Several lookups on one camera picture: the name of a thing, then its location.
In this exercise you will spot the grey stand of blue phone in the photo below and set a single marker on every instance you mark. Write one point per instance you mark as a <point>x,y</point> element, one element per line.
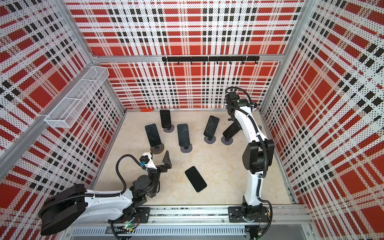
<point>227,142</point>

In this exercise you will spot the black phone on wooden stand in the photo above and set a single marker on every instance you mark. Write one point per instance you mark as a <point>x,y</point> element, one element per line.
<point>153,135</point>

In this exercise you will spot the white wire mesh basket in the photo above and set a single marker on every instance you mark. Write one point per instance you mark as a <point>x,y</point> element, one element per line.
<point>69,109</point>

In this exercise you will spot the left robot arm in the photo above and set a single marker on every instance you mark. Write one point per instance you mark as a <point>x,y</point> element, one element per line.
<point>123,210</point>

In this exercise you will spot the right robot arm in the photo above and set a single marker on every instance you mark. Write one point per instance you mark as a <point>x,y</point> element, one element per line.
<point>258,155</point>

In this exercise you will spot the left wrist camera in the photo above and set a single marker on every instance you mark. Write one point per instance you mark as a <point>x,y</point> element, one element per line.
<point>147,163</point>

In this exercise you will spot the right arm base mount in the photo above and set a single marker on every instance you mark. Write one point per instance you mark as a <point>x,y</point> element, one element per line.
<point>261,215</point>

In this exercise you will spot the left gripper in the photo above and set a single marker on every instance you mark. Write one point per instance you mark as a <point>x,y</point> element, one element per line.
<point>167,162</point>

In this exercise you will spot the grey centre phone stand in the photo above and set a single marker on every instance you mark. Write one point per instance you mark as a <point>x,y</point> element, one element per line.
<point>187,149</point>

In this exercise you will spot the wooden-base phone stand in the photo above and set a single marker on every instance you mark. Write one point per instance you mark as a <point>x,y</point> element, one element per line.
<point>156,150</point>

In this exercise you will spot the black phone with pink edge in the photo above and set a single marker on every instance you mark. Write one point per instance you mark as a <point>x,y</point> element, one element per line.
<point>211,127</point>

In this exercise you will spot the black phone at back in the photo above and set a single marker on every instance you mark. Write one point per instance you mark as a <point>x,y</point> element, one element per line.
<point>166,119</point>

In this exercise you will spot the black phone with white sticker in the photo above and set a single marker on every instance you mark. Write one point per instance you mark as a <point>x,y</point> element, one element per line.
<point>196,179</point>

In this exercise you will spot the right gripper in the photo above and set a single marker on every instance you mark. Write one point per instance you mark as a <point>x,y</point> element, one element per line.
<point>238,124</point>

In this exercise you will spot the blue-edged phone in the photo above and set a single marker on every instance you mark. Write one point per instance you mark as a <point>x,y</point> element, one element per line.
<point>232,130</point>

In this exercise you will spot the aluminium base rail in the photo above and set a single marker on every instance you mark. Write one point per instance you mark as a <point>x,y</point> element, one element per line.
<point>224,222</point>

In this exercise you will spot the grey stand at back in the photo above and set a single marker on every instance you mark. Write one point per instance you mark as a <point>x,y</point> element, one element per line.
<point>169,130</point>

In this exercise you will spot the black hook rail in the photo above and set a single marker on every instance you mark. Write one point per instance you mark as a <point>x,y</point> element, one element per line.
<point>212,59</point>

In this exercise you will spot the black phone in centre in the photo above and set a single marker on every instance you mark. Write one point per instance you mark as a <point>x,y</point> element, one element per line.
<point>183,135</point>

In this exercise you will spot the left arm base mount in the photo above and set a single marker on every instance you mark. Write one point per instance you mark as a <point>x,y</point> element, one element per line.
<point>123,227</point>

